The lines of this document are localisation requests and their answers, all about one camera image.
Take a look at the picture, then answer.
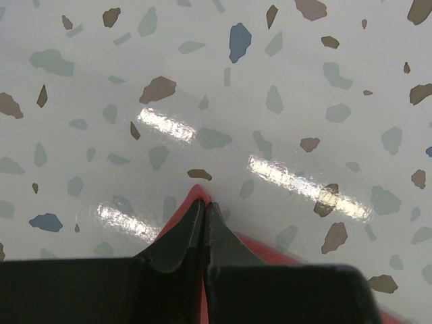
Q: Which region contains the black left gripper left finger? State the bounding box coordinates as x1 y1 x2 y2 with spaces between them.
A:
1 200 205 323

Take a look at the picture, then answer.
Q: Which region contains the red t-shirt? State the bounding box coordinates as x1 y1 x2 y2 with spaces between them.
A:
154 184 416 323

